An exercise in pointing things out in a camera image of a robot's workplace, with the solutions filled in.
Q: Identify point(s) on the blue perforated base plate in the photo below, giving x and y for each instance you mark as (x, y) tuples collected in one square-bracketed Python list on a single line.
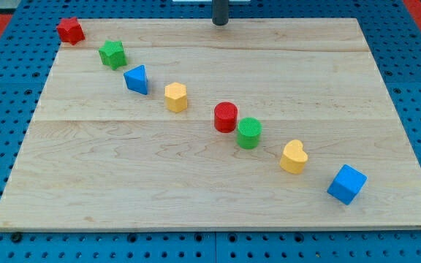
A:
[(27, 51)]

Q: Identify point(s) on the green star block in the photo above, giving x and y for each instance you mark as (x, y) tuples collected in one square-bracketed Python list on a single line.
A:
[(112, 54)]

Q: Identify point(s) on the blue triangle block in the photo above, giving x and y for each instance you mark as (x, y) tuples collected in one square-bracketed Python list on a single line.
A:
[(136, 80)]

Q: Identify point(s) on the red cylinder block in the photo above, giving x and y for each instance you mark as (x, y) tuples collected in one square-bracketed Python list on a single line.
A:
[(225, 117)]

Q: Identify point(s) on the red star block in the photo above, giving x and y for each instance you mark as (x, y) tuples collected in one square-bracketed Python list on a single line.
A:
[(70, 30)]

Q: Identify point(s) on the green cylinder block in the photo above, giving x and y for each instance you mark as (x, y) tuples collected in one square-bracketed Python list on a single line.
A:
[(249, 130)]

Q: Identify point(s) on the yellow heart block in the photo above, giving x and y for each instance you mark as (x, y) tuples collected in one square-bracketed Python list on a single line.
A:
[(294, 158)]

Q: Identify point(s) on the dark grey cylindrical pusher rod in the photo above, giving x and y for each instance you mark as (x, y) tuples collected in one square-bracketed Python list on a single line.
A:
[(220, 12)]

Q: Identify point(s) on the light wooden board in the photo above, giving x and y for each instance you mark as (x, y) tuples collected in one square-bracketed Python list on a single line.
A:
[(98, 157)]

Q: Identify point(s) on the yellow hexagon block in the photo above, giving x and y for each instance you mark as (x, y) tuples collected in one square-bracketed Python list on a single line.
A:
[(175, 97)]

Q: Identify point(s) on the blue cube block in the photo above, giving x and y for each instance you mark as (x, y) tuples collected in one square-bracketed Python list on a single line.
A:
[(347, 184)]

